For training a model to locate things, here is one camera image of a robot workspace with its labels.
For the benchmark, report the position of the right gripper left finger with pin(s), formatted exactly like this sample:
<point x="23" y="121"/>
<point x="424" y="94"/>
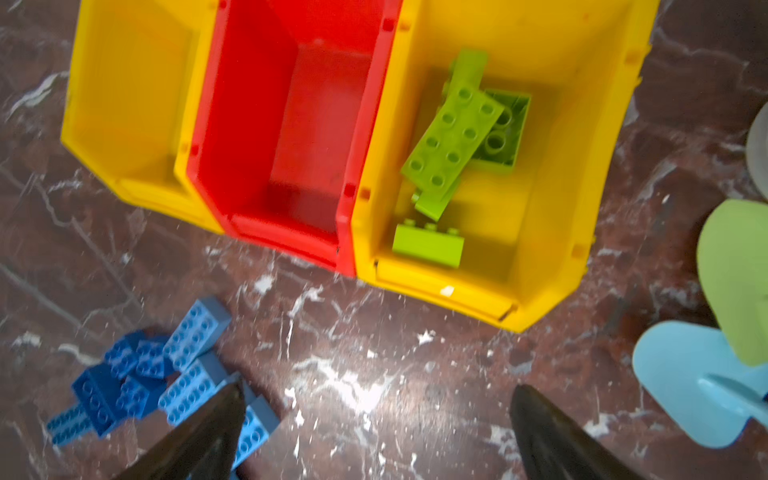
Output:
<point x="202" y="447"/>

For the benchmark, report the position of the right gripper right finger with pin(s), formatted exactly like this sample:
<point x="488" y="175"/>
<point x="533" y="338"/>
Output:
<point x="553" y="446"/>

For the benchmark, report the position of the small green lego brick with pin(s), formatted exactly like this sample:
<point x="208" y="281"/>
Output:
<point x="429" y="244"/>

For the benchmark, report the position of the light blue lego plate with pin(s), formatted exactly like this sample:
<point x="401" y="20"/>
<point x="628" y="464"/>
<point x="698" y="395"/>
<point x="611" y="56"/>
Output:
<point x="192" y="388"/>

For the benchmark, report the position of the dark blue lego brick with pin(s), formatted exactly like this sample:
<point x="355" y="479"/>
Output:
<point x="98" y="391"/>

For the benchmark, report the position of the light blue lego top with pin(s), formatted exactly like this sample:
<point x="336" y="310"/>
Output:
<point x="197" y="333"/>

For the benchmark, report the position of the light blue spatula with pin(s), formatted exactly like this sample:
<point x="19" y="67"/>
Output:
<point x="692" y="372"/>

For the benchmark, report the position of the right yellow bin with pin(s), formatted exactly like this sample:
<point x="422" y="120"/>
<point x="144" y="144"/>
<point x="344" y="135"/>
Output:
<point x="527" y="233"/>

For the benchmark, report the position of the yellow bin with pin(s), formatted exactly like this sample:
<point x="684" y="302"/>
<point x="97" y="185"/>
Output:
<point x="527" y="233"/>
<point x="134" y="89"/>

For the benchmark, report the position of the green spatula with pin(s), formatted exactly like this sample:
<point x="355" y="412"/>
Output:
<point x="732" y="269"/>

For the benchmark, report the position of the red bin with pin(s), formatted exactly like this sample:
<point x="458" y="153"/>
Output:
<point x="289" y="102"/>

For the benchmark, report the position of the left yellow bin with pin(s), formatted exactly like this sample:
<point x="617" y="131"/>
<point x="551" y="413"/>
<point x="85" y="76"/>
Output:
<point x="134" y="89"/>

